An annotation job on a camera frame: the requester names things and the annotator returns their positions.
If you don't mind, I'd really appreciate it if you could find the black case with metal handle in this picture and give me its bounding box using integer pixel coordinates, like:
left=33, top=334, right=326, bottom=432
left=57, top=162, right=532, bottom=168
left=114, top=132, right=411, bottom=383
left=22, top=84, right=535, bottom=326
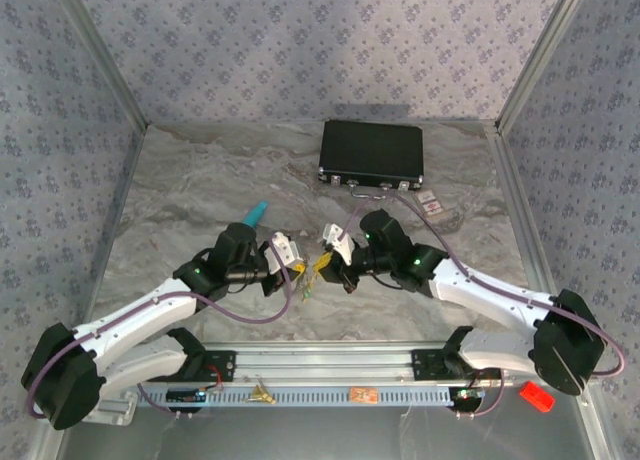
left=315, top=119, right=425, bottom=201

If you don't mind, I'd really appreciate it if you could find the teal plastic tube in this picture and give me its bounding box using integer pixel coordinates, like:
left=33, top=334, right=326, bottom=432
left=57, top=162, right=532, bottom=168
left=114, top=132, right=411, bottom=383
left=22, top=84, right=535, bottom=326
left=242, top=201, right=271, bottom=229

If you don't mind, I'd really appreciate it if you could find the grey slotted cable duct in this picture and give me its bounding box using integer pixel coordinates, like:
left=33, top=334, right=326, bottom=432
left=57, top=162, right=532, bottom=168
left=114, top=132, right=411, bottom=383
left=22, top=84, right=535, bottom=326
left=134, top=385, right=481, bottom=407

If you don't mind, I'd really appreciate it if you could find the aluminium frame post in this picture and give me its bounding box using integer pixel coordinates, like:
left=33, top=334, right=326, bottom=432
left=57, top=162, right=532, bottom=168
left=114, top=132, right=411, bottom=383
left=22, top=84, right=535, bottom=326
left=494, top=0, right=594, bottom=134
left=47, top=0, right=151, bottom=131

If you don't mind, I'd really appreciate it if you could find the left circuit board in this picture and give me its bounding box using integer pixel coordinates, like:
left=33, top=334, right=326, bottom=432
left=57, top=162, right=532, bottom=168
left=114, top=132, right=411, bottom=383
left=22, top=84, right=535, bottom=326
left=165, top=387, right=209, bottom=406

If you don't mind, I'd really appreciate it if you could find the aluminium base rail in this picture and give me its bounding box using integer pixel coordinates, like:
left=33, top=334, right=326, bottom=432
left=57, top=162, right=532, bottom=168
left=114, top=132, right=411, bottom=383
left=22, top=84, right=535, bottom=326
left=54, top=347, right=601, bottom=387

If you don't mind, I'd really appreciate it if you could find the red white tag with chain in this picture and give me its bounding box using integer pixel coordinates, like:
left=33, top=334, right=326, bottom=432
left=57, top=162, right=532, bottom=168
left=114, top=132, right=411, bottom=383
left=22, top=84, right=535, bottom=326
left=414, top=189, right=466, bottom=234

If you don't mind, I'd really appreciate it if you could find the circuit board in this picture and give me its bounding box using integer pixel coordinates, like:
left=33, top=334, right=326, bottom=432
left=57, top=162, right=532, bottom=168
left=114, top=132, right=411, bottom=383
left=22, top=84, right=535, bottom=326
left=165, top=387, right=209, bottom=406
left=449, top=387, right=486, bottom=414

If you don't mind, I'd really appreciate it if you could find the aluminium side rail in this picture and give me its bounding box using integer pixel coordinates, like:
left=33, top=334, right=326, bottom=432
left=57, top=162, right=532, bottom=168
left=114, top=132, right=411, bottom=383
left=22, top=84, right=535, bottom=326
left=487, top=122, right=621, bottom=460
left=69, top=122, right=151, bottom=349

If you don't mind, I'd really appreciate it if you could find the red plastic block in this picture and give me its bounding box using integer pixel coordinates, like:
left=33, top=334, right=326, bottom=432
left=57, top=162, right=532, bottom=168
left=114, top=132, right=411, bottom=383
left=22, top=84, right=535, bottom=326
left=518, top=380, right=556, bottom=412

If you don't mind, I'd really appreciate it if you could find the short purple cable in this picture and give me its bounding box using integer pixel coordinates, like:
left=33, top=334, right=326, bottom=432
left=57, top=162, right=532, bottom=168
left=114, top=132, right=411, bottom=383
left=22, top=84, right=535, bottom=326
left=137, top=382, right=196, bottom=421
left=454, top=364, right=506, bottom=421

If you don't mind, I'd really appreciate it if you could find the white plastic bracket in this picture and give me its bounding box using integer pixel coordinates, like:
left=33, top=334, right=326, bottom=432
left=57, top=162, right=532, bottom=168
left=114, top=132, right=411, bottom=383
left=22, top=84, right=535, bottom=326
left=82, top=389, right=139, bottom=426

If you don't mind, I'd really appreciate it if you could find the right circuit board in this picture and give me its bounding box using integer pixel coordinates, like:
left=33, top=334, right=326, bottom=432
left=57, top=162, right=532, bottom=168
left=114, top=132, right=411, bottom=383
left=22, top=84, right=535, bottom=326
left=449, top=387, right=486, bottom=414

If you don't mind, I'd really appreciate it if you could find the orange patterned tag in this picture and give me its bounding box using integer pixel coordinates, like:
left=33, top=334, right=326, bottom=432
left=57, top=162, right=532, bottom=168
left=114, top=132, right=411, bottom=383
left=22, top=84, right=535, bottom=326
left=348, top=386, right=380, bottom=405

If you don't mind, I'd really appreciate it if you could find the small brass clip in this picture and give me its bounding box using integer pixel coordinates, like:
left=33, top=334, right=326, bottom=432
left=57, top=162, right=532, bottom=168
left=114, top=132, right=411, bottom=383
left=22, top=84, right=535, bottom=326
left=243, top=377, right=277, bottom=406

